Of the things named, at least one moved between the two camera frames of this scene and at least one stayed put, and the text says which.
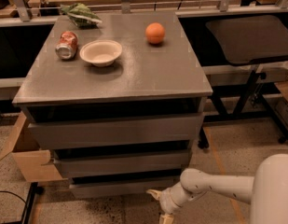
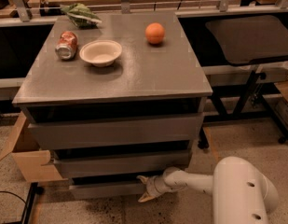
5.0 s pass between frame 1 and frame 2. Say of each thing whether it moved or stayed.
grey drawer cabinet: stayed
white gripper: moved
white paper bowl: stayed
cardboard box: stayed
